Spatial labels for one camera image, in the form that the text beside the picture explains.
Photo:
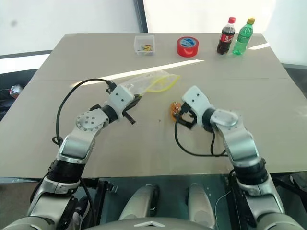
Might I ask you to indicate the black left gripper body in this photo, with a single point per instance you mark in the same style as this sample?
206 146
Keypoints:
129 106

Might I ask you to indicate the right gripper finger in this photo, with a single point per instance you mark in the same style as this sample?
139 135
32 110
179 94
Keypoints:
180 110
185 124

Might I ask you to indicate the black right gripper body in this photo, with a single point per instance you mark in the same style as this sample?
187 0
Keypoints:
191 115

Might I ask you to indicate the orange snack packet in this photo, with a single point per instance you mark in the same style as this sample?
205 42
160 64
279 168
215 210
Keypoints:
174 109

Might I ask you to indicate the clear yellow-zip plastic bag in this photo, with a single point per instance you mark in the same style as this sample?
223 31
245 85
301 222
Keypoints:
148 83

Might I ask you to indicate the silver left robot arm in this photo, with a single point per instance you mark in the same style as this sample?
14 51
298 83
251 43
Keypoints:
84 141

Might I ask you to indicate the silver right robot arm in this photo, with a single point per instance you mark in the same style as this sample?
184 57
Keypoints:
239 141

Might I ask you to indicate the clear plastic box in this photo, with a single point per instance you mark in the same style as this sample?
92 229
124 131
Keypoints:
144 45

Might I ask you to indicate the red tape roll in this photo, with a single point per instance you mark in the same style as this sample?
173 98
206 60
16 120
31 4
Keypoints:
187 46

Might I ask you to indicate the silver robot right leg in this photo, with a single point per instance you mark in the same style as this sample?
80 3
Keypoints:
199 203

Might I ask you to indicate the silver robot leg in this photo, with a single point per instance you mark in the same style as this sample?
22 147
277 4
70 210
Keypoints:
141 203
199 203

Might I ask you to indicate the silver robot left leg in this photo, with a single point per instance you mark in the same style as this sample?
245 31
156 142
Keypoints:
141 203

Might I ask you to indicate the cola bottle red cap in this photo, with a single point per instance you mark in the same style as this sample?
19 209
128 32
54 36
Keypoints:
225 36

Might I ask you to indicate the green bottle yellow cap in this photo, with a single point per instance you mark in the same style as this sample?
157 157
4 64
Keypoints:
243 37

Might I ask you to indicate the silver robot torso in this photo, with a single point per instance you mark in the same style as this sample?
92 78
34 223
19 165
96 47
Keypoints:
148 224

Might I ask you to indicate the small red white box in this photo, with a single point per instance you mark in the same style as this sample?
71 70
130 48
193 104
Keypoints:
15 90

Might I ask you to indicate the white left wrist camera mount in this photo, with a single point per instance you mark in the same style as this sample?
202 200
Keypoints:
121 97

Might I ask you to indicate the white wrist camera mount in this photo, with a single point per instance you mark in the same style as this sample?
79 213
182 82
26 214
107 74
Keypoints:
197 100
121 97

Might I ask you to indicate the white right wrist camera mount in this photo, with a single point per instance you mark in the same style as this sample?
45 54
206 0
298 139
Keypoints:
197 100

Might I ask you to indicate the dark wall pillar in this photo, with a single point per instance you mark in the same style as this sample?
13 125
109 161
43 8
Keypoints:
141 15

